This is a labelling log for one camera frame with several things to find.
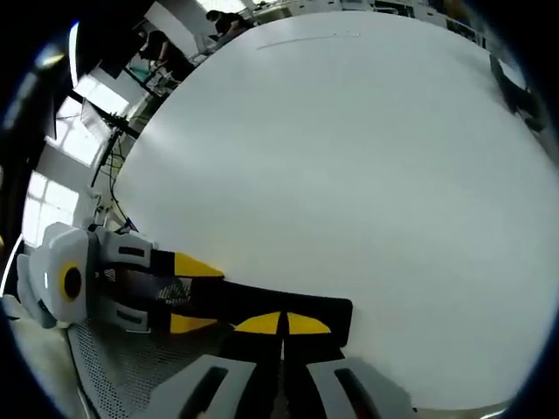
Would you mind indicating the black headset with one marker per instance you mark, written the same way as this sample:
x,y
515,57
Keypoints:
x,y
519,98

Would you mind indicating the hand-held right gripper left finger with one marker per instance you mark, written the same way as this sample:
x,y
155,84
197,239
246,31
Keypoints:
x,y
227,384

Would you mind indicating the black wall screen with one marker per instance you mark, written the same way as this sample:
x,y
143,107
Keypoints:
x,y
109,48

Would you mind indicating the black tripod stand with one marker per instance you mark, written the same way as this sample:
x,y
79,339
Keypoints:
x,y
115,126

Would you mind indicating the grey mesh chair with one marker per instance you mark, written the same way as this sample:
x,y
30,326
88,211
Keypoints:
x,y
131,371

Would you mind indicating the black remote control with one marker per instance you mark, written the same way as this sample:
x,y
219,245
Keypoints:
x,y
305,303

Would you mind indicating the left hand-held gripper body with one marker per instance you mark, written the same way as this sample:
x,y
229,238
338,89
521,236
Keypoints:
x,y
52,262

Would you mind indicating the white monitor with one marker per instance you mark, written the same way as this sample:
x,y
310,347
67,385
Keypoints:
x,y
94,118

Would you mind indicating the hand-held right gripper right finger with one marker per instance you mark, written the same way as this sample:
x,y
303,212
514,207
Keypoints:
x,y
332,384

